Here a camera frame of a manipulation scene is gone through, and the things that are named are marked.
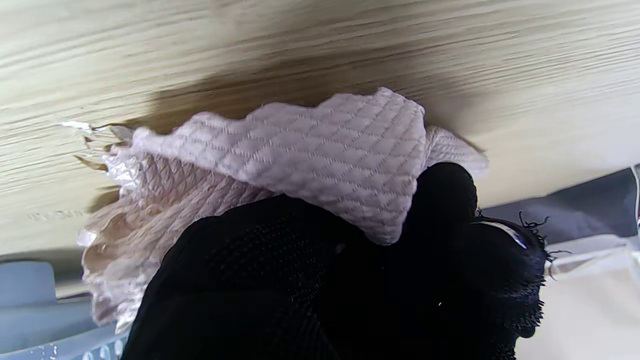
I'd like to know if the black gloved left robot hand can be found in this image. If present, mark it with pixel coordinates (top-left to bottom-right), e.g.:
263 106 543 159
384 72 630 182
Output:
120 161 550 360

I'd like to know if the pinkish beige cleaning cloth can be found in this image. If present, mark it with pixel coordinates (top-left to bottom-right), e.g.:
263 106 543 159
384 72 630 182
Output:
77 87 490 335

